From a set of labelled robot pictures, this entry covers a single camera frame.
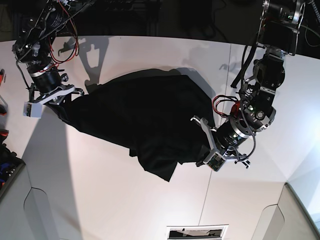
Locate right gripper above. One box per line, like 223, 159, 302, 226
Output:
27, 83, 84, 105

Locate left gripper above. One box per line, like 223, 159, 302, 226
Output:
190, 115, 251, 168

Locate black t-shirt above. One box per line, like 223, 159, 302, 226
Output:
50, 69, 215, 181

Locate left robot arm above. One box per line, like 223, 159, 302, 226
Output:
191, 0, 306, 172

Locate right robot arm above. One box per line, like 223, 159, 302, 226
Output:
12, 0, 94, 107

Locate red black clamp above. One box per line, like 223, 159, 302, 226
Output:
0, 129, 9, 137
0, 95, 8, 116

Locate bin of dark clothes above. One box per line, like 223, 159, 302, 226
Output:
0, 143, 26, 200

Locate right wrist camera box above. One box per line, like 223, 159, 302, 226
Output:
23, 102, 43, 118

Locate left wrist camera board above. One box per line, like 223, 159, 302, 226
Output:
203, 149, 226, 172

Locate red handled screwdriver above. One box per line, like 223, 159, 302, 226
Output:
0, 69, 6, 85

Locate left grey table bracket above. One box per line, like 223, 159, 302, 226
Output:
23, 187, 60, 240

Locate grey table bracket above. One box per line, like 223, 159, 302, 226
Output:
23, 187, 60, 240
251, 203, 285, 240

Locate right grey table bracket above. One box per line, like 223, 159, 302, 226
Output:
251, 203, 285, 240

